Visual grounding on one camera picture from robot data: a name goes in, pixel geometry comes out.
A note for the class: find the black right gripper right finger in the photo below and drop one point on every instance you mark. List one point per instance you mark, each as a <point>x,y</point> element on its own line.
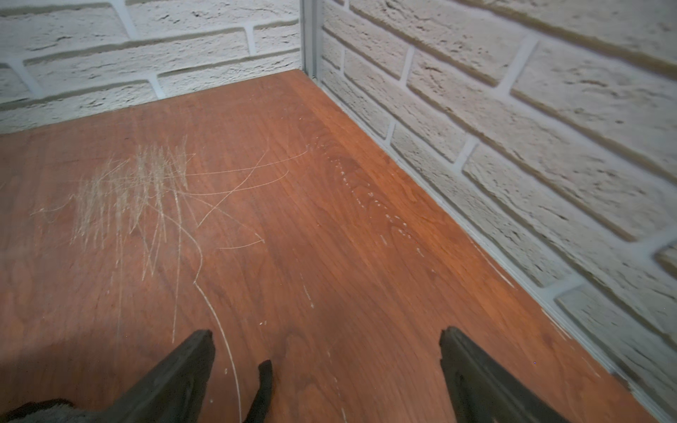
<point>481,390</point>

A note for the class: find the grey and pink cloth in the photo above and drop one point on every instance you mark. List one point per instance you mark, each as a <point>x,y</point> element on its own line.
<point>62,410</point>

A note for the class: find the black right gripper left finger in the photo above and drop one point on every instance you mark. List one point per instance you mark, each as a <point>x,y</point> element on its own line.
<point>174,390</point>

